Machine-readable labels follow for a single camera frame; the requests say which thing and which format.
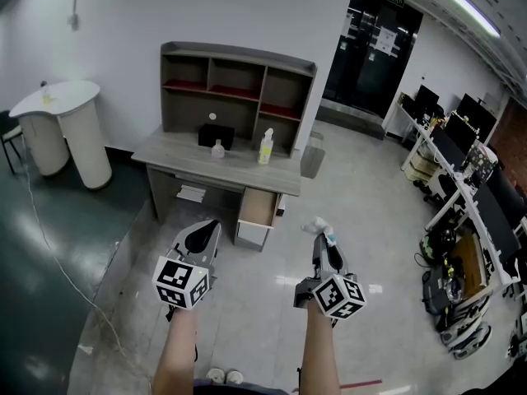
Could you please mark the yellow label spray bottle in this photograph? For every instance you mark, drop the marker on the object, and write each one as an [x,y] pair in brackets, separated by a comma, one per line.
[265,148]

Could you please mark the person's dark shorts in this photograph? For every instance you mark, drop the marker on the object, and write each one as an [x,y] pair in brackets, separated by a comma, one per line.
[243,390]

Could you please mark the white rounded table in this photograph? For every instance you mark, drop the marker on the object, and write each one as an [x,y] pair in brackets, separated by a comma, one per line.
[82,138]

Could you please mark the black double door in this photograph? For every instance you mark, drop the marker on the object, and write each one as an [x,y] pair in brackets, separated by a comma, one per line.
[366,68]

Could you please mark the pile of floor equipment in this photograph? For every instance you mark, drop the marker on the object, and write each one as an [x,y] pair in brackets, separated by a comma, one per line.
[453,298]

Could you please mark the black chair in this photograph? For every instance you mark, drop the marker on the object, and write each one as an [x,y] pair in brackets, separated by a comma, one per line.
[8,128]

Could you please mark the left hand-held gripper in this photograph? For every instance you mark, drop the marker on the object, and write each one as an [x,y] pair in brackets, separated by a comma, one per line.
[181,280]

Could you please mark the long white office desk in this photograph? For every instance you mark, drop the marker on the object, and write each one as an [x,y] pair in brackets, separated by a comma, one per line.
[457,181]

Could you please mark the person's white shoes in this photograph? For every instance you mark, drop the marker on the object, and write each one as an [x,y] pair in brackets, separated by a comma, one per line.
[224,375]

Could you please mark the black monitor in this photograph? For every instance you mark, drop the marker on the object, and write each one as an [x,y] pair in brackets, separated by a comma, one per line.
[477,115]
[450,148]
[496,220]
[426,97]

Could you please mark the wooden desk drawer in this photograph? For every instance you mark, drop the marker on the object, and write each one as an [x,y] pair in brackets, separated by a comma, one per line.
[257,206]

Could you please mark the grey wooden desk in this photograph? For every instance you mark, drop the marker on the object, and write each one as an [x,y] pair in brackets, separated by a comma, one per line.
[230,167]

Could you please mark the grey trash bin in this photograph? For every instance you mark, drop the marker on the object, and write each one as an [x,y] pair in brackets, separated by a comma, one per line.
[313,156]

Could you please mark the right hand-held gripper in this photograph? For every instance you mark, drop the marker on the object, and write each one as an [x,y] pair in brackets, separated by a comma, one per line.
[337,296]

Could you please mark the clear glass bottle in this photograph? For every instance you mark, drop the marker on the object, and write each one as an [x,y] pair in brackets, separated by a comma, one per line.
[218,150]

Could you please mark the grey door ramp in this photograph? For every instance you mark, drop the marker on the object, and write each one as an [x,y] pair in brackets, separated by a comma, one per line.
[350,117]

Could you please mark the person's left forearm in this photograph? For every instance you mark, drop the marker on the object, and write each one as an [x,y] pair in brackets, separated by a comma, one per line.
[175,352]

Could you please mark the small yellow bottle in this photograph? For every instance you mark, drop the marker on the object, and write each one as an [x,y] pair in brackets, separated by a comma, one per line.
[46,95]

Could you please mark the person's right forearm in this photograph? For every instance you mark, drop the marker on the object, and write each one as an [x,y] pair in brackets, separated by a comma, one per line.
[321,352]

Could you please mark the stack of white papers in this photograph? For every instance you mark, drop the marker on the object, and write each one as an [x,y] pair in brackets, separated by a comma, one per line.
[191,193]

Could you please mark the black box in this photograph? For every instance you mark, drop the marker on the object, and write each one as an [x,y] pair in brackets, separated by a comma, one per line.
[216,135]

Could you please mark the grey desk hutch shelf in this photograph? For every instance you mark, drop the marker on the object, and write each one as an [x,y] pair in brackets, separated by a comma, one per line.
[243,78]

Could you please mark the white item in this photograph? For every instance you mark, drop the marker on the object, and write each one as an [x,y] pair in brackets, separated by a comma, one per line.
[319,224]

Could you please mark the ceiling light strip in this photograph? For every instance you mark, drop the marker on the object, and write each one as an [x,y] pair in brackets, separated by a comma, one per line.
[465,0]

